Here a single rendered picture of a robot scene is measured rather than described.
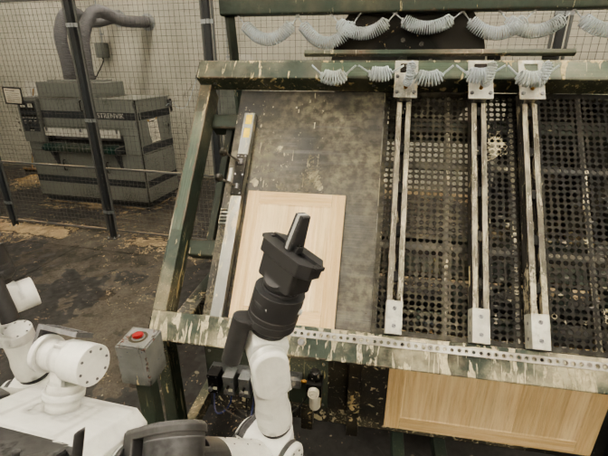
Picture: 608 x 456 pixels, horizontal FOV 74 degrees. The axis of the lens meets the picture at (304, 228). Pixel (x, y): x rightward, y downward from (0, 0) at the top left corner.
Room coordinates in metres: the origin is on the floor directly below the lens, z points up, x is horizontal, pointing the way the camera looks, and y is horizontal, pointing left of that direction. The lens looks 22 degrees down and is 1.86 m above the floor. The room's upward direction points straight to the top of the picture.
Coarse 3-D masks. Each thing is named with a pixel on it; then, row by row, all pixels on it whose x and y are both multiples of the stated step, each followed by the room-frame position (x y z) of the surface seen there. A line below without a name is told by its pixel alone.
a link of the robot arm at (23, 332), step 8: (24, 320) 0.77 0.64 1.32; (0, 328) 0.73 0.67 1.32; (8, 328) 0.74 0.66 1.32; (16, 328) 0.74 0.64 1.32; (24, 328) 0.74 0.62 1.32; (32, 328) 0.75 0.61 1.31; (0, 336) 0.70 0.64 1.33; (8, 336) 0.72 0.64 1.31; (16, 336) 0.72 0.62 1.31; (24, 336) 0.73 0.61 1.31; (32, 336) 0.74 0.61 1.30; (0, 344) 0.69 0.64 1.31; (8, 344) 0.70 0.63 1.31; (16, 344) 0.71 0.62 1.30; (24, 344) 0.72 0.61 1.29
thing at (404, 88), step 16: (400, 64) 1.93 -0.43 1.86; (416, 64) 1.92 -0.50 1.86; (400, 80) 1.88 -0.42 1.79; (400, 96) 1.83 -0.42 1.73; (416, 96) 1.82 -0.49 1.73; (400, 112) 1.82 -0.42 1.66; (400, 128) 1.77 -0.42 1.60; (400, 144) 1.73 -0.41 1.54; (400, 160) 1.72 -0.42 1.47; (400, 176) 1.67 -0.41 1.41; (400, 192) 1.60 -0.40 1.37; (400, 208) 1.58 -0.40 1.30; (400, 224) 1.52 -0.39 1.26; (400, 240) 1.46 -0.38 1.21; (400, 256) 1.42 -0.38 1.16; (400, 272) 1.38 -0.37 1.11; (400, 288) 1.34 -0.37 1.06; (400, 304) 1.30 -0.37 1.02; (400, 320) 1.27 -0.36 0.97
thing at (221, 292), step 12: (252, 120) 1.94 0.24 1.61; (252, 132) 1.92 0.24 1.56; (240, 144) 1.87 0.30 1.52; (240, 204) 1.69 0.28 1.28; (228, 216) 1.65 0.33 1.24; (240, 216) 1.68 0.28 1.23; (228, 228) 1.62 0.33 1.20; (228, 240) 1.59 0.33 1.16; (228, 252) 1.55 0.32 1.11; (228, 264) 1.52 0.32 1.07; (228, 276) 1.49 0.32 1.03; (216, 288) 1.46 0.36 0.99; (228, 288) 1.48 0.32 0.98; (216, 300) 1.43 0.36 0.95; (216, 312) 1.40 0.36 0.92
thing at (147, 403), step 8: (144, 392) 1.19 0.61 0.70; (152, 392) 1.19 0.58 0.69; (144, 400) 1.19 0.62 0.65; (152, 400) 1.19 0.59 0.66; (160, 400) 1.23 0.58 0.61; (144, 408) 1.19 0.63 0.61; (152, 408) 1.18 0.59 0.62; (160, 408) 1.23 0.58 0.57; (144, 416) 1.19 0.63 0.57; (152, 416) 1.19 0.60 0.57; (160, 416) 1.22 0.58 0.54
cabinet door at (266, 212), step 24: (264, 192) 1.73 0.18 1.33; (264, 216) 1.66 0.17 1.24; (288, 216) 1.64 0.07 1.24; (312, 216) 1.63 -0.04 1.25; (336, 216) 1.61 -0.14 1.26; (312, 240) 1.56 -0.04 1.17; (336, 240) 1.54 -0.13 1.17; (240, 264) 1.53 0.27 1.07; (336, 264) 1.48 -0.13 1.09; (240, 288) 1.47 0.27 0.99; (312, 288) 1.43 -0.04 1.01; (336, 288) 1.42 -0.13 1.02; (312, 312) 1.37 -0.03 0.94
